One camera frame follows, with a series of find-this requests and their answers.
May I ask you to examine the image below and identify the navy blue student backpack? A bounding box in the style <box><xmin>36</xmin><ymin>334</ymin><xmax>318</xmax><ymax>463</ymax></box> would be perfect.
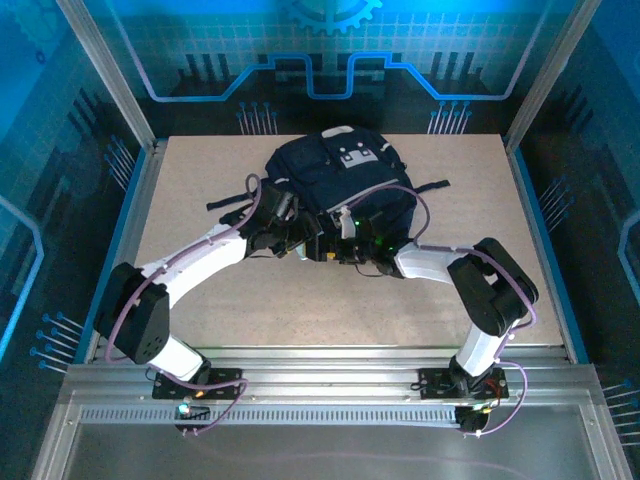
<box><xmin>206</xmin><ymin>125</ymin><xmax>451</xmax><ymax>251</ymax></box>

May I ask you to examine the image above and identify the black LED controller module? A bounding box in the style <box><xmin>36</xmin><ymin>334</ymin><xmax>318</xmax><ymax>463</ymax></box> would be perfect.
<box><xmin>173</xmin><ymin>402</ymin><xmax>212</xmax><ymax>437</ymax></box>
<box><xmin>455</xmin><ymin>404</ymin><xmax>490</xmax><ymax>435</ymax></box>

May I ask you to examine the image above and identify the steel bottom panel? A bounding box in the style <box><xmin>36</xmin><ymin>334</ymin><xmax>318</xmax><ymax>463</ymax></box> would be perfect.
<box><xmin>32</xmin><ymin>424</ymin><xmax>631</xmax><ymax>480</ymax></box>

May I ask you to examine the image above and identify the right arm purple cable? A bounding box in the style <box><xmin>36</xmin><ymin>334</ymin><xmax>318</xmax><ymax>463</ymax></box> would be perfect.
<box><xmin>344</xmin><ymin>184</ymin><xmax>539</xmax><ymax>439</ymax></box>

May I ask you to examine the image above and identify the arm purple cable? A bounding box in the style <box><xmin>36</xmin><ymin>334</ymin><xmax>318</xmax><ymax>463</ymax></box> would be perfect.
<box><xmin>102</xmin><ymin>173</ymin><xmax>264</xmax><ymax>439</ymax></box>
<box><xmin>344</xmin><ymin>184</ymin><xmax>539</xmax><ymax>439</ymax></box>

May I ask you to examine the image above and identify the aluminium frame cross rail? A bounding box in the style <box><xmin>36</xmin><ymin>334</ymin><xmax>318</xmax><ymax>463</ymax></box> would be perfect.
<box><xmin>59</xmin><ymin>344</ymin><xmax>601</xmax><ymax>407</ymax></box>

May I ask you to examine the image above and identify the aluminium side rail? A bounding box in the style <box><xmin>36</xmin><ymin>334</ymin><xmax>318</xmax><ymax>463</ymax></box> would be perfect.
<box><xmin>82</xmin><ymin>141</ymin><xmax>169</xmax><ymax>364</ymax></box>
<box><xmin>504</xmin><ymin>141</ymin><xmax>591</xmax><ymax>364</ymax></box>

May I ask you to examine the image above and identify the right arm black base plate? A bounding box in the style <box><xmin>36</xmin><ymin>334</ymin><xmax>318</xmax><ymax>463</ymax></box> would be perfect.
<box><xmin>418</xmin><ymin>367</ymin><xmax>510</xmax><ymax>401</ymax></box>

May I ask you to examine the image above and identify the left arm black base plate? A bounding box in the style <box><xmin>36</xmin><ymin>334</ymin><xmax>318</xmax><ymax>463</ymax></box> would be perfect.
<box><xmin>152</xmin><ymin>367</ymin><xmax>244</xmax><ymax>401</ymax></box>

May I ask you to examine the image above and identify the slotted grey cable duct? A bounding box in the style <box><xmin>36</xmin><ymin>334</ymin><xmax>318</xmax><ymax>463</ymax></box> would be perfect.
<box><xmin>78</xmin><ymin>405</ymin><xmax>464</xmax><ymax>427</ymax></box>

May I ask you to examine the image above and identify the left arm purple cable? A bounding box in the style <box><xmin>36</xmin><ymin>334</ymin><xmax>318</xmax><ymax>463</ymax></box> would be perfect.
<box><xmin>102</xmin><ymin>173</ymin><xmax>264</xmax><ymax>439</ymax></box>

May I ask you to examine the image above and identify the aluminium frame post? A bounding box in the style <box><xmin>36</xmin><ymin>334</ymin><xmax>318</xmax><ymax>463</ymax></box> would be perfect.
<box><xmin>503</xmin><ymin>0</ymin><xmax>604</xmax><ymax>149</ymax></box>
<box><xmin>54</xmin><ymin>0</ymin><xmax>160</xmax><ymax>151</ymax></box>

